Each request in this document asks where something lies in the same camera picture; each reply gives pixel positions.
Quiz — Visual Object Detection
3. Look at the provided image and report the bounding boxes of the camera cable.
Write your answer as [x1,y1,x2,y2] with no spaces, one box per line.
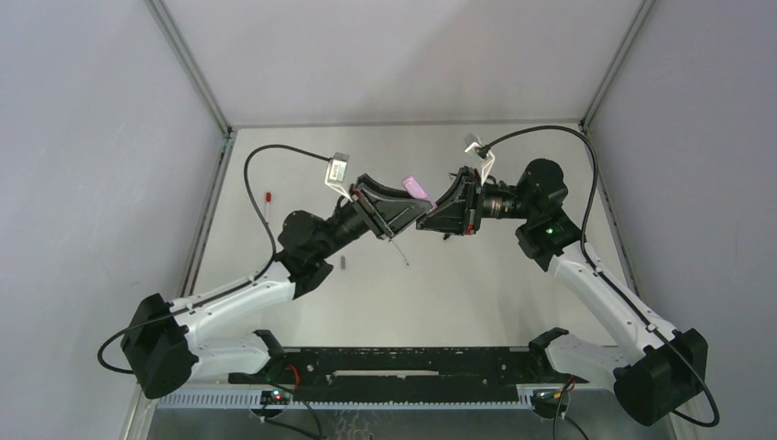
[96,144,332,375]
[479,126,721,429]

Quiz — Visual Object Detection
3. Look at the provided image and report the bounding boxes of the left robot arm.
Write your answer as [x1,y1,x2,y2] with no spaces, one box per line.
[120,174,435,399]

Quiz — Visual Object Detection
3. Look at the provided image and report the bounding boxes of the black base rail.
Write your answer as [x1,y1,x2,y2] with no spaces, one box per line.
[228,346,567,404]

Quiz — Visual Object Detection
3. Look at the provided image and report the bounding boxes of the thin white black-tip pen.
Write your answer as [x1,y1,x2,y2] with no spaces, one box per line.
[389,240,410,267]

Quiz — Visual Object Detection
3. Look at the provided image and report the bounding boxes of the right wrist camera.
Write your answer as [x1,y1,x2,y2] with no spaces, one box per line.
[464,133,496,184]

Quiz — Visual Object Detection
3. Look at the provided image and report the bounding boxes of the white pen red end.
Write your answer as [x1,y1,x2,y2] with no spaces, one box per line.
[263,195,272,225]

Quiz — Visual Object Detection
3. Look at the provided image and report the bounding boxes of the pink highlighter pen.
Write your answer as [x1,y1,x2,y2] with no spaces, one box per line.
[418,196,438,211]

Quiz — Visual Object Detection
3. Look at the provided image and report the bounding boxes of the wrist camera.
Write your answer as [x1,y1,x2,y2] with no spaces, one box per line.
[464,133,496,184]
[324,152,350,197]

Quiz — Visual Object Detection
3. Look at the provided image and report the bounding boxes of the left camera cable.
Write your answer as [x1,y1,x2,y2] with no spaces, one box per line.
[96,144,332,375]

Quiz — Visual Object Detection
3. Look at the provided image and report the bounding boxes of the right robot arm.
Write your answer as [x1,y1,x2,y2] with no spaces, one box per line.
[416,159,708,426]

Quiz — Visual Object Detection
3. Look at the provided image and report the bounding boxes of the right camera cable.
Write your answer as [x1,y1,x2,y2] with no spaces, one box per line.
[479,126,721,429]

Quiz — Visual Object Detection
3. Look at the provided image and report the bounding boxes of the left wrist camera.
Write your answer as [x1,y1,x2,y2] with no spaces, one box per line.
[324,152,350,197]

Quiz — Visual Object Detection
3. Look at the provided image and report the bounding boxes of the aluminium frame rails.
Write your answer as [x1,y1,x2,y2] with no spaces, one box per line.
[124,346,694,440]

